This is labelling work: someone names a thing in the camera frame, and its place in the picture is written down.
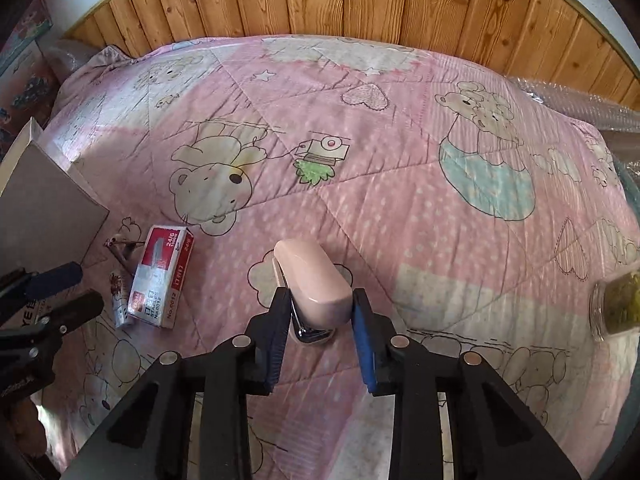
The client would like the pink stapler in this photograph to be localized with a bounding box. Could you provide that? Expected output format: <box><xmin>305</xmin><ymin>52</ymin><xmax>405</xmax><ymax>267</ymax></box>
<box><xmin>272</xmin><ymin>239</ymin><xmax>355</xmax><ymax>345</ymax></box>

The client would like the red and white staple box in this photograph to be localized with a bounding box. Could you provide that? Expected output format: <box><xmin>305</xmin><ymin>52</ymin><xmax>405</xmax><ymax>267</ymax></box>
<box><xmin>125</xmin><ymin>225</ymin><xmax>196</xmax><ymax>331</ymax></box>

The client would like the pink bear print blanket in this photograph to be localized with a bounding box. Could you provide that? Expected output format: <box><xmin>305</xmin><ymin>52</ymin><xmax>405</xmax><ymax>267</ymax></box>
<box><xmin>30</xmin><ymin>35</ymin><xmax>636</xmax><ymax>480</ymax></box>

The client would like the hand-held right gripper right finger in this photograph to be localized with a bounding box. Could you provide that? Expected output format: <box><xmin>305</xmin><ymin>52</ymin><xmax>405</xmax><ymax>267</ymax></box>
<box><xmin>351</xmin><ymin>287</ymin><xmax>583</xmax><ymax>480</ymax></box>

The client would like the robot print toy box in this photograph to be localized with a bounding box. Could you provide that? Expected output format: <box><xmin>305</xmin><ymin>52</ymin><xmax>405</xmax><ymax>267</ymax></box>
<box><xmin>0</xmin><ymin>42</ymin><xmax>63</xmax><ymax>161</ymax></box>

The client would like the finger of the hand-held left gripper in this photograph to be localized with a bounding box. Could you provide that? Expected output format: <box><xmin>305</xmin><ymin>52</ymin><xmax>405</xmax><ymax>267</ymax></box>
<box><xmin>0</xmin><ymin>290</ymin><xmax>106</xmax><ymax>362</ymax></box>
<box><xmin>0</xmin><ymin>261</ymin><xmax>84</xmax><ymax>311</ymax></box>

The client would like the pink picture toy box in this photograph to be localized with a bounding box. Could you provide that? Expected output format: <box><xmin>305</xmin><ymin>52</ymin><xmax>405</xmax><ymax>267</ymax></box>
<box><xmin>0</xmin><ymin>0</ymin><xmax>55</xmax><ymax>68</ymax></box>

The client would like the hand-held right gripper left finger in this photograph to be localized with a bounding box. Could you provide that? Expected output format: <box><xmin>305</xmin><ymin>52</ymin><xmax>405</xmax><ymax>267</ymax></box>
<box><xmin>60</xmin><ymin>286</ymin><xmax>293</xmax><ymax>480</ymax></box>

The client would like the small metal clip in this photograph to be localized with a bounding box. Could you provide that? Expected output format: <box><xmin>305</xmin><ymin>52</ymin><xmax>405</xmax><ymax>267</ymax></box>
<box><xmin>103</xmin><ymin>234</ymin><xmax>146</xmax><ymax>267</ymax></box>

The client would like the white box with yellow tape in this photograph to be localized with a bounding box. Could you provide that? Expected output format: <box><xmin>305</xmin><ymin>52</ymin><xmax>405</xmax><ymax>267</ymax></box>
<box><xmin>0</xmin><ymin>117</ymin><xmax>111</xmax><ymax>281</ymax></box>

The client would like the glass jar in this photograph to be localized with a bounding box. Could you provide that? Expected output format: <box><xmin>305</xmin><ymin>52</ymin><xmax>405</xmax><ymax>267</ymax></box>
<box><xmin>590</xmin><ymin>270</ymin><xmax>640</xmax><ymax>343</ymax></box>

